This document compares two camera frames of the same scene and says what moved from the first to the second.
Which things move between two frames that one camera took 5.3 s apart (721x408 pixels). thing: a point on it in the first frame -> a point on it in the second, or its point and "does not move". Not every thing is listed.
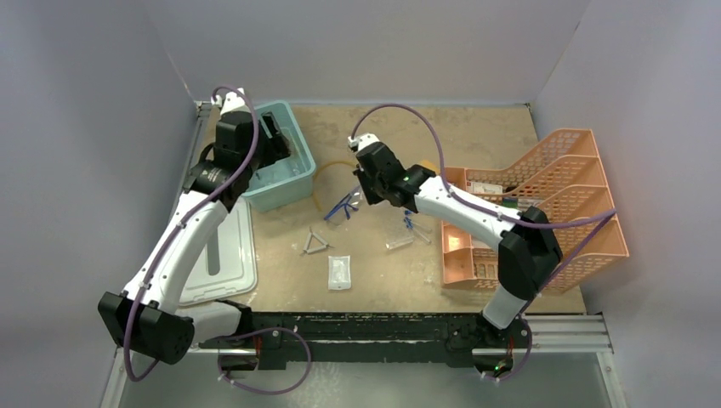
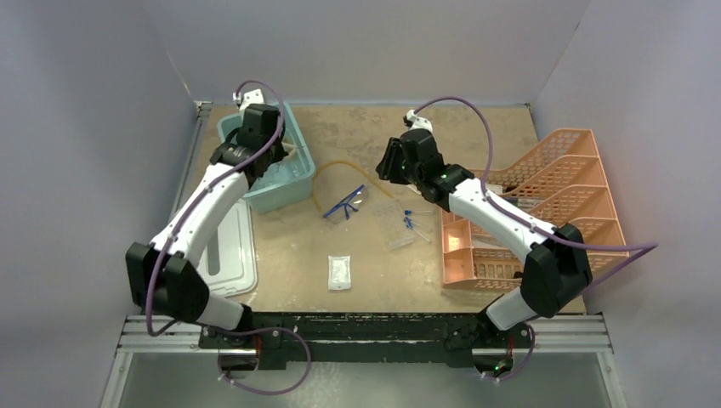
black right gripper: [371, 197] -> [388, 169]
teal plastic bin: [286, 180] does not move
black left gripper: [275, 146] does not move
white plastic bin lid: [225, 265] does not move
